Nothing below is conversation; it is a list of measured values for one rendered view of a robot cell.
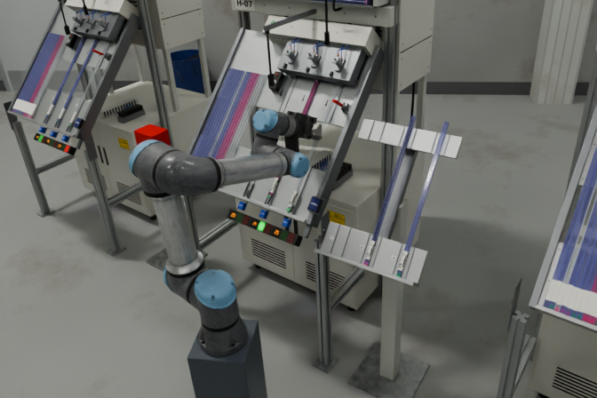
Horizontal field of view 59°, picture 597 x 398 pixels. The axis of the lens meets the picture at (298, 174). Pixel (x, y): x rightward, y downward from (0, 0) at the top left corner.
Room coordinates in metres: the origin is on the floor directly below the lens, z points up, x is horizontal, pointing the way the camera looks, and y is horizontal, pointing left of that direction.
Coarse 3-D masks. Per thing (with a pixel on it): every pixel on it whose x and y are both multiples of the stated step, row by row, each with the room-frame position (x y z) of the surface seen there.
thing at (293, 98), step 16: (256, 32) 2.33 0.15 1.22; (240, 48) 2.32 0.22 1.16; (256, 48) 2.27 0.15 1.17; (272, 48) 2.23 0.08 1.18; (240, 64) 2.26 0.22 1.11; (256, 64) 2.21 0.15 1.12; (272, 64) 2.17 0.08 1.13; (224, 80) 2.24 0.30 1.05; (288, 80) 2.07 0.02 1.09; (304, 80) 2.03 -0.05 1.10; (272, 96) 2.05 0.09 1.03; (288, 96) 2.01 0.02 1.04; (304, 96) 1.97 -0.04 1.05; (320, 96) 1.94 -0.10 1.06; (352, 96) 1.87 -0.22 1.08; (320, 112) 1.89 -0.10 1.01; (336, 112) 1.85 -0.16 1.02
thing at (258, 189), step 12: (312, 168) 1.73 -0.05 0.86; (264, 180) 1.79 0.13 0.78; (288, 180) 1.74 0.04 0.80; (312, 180) 1.70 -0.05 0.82; (240, 192) 1.81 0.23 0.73; (252, 192) 1.78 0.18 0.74; (264, 192) 1.76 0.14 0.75; (276, 192) 1.73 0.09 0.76; (288, 192) 1.71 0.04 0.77; (300, 192) 1.69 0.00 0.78; (312, 192) 1.66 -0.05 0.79; (276, 204) 1.69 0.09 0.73; (288, 204) 1.67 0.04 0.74; (300, 204) 1.65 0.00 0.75; (300, 216) 1.62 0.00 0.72
